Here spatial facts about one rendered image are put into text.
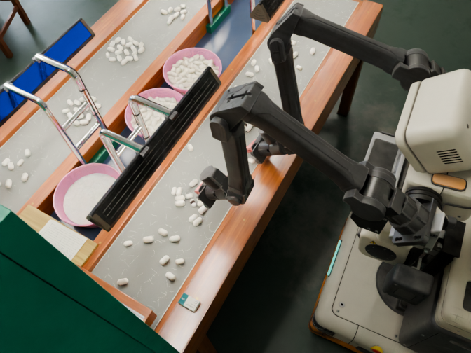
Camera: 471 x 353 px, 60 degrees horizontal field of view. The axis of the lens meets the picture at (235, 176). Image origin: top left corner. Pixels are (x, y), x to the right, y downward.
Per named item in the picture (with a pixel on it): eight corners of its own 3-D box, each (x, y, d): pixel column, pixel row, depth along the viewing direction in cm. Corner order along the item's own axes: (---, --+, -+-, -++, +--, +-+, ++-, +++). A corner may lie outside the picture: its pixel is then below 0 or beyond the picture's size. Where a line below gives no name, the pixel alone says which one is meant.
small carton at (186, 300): (200, 302, 129) (199, 301, 127) (194, 312, 128) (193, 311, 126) (184, 293, 131) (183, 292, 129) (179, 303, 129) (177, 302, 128)
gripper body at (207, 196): (194, 197, 135) (207, 197, 129) (210, 174, 139) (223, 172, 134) (207, 209, 138) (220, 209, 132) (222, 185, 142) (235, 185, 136)
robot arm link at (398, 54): (280, 7, 105) (287, -9, 111) (263, 51, 115) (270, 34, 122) (437, 73, 106) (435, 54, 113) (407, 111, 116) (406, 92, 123)
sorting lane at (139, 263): (358, 5, 206) (359, 1, 204) (151, 337, 129) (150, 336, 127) (303, -11, 215) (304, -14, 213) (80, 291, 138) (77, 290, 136)
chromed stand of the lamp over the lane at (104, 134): (198, 181, 163) (179, 108, 125) (169, 221, 154) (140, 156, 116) (159, 162, 168) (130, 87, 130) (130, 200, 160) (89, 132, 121)
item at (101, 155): (119, 143, 174) (79, 66, 136) (89, 178, 166) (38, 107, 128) (85, 127, 180) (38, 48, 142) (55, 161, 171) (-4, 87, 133)
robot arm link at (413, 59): (445, 81, 109) (443, 71, 113) (422, 56, 106) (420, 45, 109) (414, 100, 115) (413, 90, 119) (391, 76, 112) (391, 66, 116)
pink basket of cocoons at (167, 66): (233, 73, 192) (232, 58, 184) (204, 113, 181) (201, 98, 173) (186, 56, 200) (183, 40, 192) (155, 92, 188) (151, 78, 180)
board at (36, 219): (99, 245, 141) (97, 244, 140) (70, 282, 135) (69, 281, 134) (30, 205, 151) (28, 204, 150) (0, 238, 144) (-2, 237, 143)
